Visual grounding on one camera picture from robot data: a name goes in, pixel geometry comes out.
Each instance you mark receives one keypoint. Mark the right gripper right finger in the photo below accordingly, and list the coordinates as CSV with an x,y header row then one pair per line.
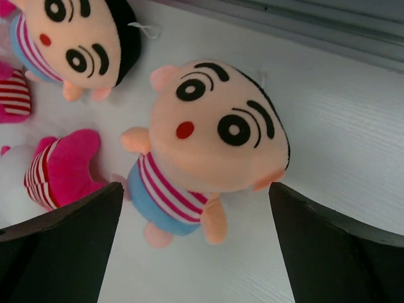
x,y
331,257

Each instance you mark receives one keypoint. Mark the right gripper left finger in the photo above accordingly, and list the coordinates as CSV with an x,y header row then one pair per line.
x,y
62,255

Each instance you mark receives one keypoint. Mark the boy plush red dot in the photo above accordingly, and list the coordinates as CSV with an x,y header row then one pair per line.
x,y
83,44

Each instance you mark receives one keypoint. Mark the white pink plush face down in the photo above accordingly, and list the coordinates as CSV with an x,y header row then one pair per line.
x,y
53,174

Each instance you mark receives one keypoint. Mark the white pink plush yellow glasses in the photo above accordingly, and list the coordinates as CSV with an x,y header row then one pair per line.
x,y
16,104

